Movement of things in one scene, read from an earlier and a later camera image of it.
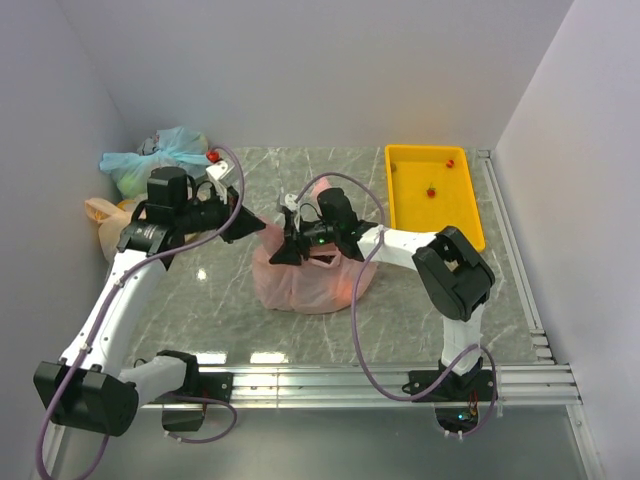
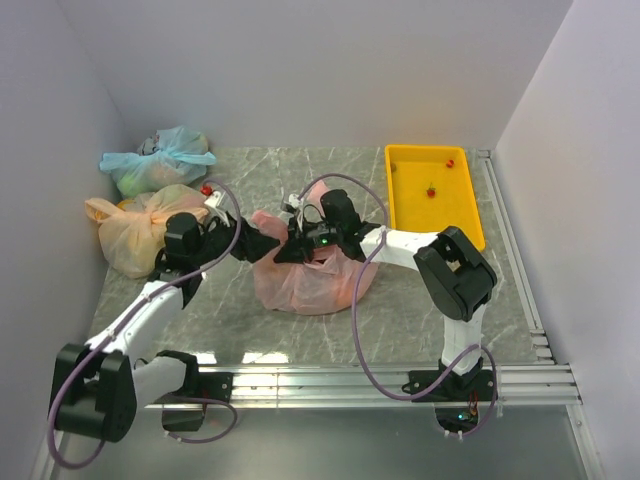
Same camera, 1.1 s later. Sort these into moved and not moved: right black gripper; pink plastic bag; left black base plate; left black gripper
Moved: left black gripper
Not moved: left black base plate; right black gripper; pink plastic bag
